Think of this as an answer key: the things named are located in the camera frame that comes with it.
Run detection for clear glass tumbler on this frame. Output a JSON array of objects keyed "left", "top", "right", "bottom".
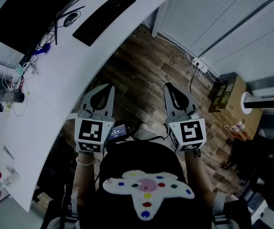
[{"left": 0, "top": 89, "right": 25, "bottom": 104}]

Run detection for black office chair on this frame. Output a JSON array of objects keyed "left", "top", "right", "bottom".
[
  {"left": 31, "top": 132, "right": 78, "bottom": 203},
  {"left": 222, "top": 127, "right": 274, "bottom": 212}
]

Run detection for person's light trousers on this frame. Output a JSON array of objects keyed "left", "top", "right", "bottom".
[{"left": 134, "top": 122, "right": 168, "bottom": 142}]

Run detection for black computer mouse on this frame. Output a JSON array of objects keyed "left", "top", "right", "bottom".
[{"left": 63, "top": 11, "right": 79, "bottom": 28}]

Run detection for black shirt with star patch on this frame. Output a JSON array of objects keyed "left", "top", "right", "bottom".
[{"left": 40, "top": 139, "right": 253, "bottom": 229}]

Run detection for brown cardboard box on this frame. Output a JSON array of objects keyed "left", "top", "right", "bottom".
[{"left": 208, "top": 73, "right": 263, "bottom": 141}]

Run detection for white bead bracelet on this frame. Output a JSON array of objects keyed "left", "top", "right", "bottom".
[{"left": 75, "top": 156, "right": 97, "bottom": 167}]

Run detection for black curved monitor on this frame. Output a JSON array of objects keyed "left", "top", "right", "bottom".
[{"left": 0, "top": 0, "right": 90, "bottom": 57}]

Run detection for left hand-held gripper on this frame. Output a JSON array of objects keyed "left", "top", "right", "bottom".
[{"left": 74, "top": 83, "right": 116, "bottom": 154}]

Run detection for small black display device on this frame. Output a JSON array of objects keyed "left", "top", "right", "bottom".
[{"left": 107, "top": 118, "right": 133, "bottom": 142}]

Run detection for grey shoulder strap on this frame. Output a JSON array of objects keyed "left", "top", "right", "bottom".
[
  {"left": 212, "top": 191, "right": 227, "bottom": 225},
  {"left": 60, "top": 194, "right": 79, "bottom": 224}
]

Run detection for person's left forearm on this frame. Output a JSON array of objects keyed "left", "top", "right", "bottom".
[{"left": 73, "top": 151, "right": 97, "bottom": 208}]

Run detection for blue cable connector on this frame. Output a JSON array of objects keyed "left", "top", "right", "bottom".
[{"left": 33, "top": 43, "right": 51, "bottom": 56}]

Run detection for black keyboard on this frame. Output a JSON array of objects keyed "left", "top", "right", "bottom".
[{"left": 72, "top": 0, "right": 137, "bottom": 47}]

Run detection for white power strip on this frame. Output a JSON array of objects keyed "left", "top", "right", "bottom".
[{"left": 191, "top": 57, "right": 209, "bottom": 74}]

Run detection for person's right forearm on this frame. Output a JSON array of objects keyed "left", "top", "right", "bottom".
[{"left": 183, "top": 150, "right": 216, "bottom": 209}]

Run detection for white cable bundle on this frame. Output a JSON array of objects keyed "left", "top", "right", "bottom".
[{"left": 2, "top": 61, "right": 40, "bottom": 117}]

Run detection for white round stand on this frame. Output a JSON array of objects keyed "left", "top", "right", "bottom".
[{"left": 240, "top": 91, "right": 274, "bottom": 115}]

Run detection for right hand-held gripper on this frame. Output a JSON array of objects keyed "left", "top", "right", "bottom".
[{"left": 163, "top": 82, "right": 208, "bottom": 154}]

